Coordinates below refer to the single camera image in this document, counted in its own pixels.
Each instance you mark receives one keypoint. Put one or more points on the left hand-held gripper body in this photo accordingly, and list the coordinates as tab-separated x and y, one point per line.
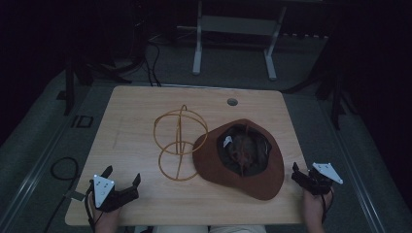
113	197

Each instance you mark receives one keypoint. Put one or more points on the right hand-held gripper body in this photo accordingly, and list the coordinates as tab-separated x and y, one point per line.
319	181

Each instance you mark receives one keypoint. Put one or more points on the person's left hand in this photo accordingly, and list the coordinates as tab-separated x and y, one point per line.
106	220

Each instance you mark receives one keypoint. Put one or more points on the person's right hand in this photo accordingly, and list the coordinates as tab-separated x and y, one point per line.
312	207

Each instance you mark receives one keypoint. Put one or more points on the grey tape patch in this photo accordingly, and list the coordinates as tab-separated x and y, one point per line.
74	195

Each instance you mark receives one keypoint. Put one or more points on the black floor stand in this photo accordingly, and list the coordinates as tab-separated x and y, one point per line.
69	90
336	103

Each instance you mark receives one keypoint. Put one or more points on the brown felt hat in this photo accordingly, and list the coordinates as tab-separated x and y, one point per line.
210	161

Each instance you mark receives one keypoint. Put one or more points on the white metal stand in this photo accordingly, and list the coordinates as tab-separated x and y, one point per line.
238	25

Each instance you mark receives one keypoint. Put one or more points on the black rectangular floor frame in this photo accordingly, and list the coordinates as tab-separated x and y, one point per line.
75	121

